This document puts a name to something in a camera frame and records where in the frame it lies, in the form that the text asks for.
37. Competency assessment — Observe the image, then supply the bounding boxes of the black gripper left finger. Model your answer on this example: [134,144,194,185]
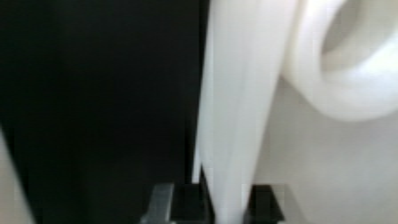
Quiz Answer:
[141,183,210,224]

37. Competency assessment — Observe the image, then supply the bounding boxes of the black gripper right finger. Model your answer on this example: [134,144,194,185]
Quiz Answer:
[244,185,285,224]

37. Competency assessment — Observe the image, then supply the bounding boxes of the white square table top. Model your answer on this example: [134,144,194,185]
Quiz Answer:
[196,0,398,224]

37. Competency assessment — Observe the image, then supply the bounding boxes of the white U-shaped obstacle fence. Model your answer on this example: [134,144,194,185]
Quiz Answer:
[0,132,36,224]

